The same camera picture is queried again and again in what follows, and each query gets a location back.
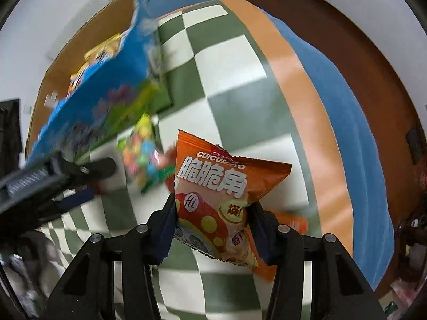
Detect colourful candy bag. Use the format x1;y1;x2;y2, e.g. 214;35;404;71
117;113;176;193

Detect orange panda crisps bag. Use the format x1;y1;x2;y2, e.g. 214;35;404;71
174;130;292;268

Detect yellow clear biscuit bag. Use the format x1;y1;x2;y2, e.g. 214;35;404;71
84;33;122;64

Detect orange snack packet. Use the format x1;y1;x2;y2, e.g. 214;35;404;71
253;211;308;282

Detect large noodle snack bag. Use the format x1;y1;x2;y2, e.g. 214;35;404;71
67;62;90;95

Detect blue bed sheet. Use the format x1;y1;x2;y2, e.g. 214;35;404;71
159;7;394;287

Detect cardboard milk box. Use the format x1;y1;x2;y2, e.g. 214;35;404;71
27;0;172;163

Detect clutter on floor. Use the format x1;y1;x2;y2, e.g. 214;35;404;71
384;208;426;319

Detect green white checkered mat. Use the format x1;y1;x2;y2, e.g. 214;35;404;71
42;0;354;319

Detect black wall socket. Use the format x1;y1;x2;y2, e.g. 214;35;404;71
405;126;426;165

